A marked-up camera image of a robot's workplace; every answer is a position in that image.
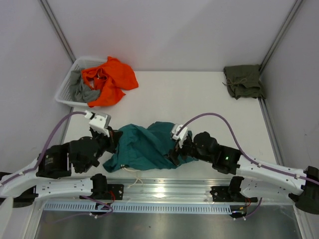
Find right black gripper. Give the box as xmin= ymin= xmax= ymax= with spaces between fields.
xmin=163 ymin=136 xmax=213 ymax=168

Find teal green shorts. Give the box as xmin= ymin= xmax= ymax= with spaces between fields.
xmin=103 ymin=121 xmax=199 ymax=173

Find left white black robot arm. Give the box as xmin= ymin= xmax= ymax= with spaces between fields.
xmin=0 ymin=127 xmax=124 ymax=208

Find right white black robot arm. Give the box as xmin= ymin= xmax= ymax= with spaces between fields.
xmin=167 ymin=131 xmax=319 ymax=215

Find grey shorts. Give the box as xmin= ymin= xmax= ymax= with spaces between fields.
xmin=69 ymin=70 xmax=101 ymax=103

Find orange shorts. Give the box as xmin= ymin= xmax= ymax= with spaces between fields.
xmin=81 ymin=56 xmax=139 ymax=108

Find olive green folded shorts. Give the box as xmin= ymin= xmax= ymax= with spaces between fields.
xmin=223 ymin=65 xmax=266 ymax=100

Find white plastic basket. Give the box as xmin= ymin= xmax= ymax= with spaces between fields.
xmin=55 ymin=56 xmax=107 ymax=108

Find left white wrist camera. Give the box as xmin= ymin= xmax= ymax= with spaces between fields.
xmin=84 ymin=111 xmax=111 ymax=137

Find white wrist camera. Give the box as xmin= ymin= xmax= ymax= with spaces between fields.
xmin=171 ymin=124 xmax=189 ymax=140
xmin=84 ymin=111 xmax=111 ymax=137

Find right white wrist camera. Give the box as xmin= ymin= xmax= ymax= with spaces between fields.
xmin=171 ymin=124 xmax=189 ymax=140

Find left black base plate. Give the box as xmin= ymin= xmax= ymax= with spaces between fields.
xmin=88 ymin=184 xmax=124 ymax=200

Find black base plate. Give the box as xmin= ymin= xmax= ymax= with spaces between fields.
xmin=210 ymin=186 xmax=258 ymax=203
xmin=88 ymin=184 xmax=124 ymax=200

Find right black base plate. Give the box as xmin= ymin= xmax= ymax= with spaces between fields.
xmin=210 ymin=186 xmax=258 ymax=203

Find aluminium table edge rail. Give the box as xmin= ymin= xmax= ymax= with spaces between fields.
xmin=107 ymin=178 xmax=230 ymax=204

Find white slotted cable duct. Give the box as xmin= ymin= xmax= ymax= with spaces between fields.
xmin=44 ymin=201 xmax=232 ymax=215

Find left aluminium corner post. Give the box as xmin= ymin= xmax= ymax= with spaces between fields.
xmin=38 ymin=0 xmax=76 ymax=63

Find aluminium corner post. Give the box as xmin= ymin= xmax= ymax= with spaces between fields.
xmin=259 ymin=0 xmax=306 ymax=74
xmin=38 ymin=0 xmax=76 ymax=63

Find right aluminium corner post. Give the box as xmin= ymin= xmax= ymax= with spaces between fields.
xmin=259 ymin=0 xmax=306 ymax=74

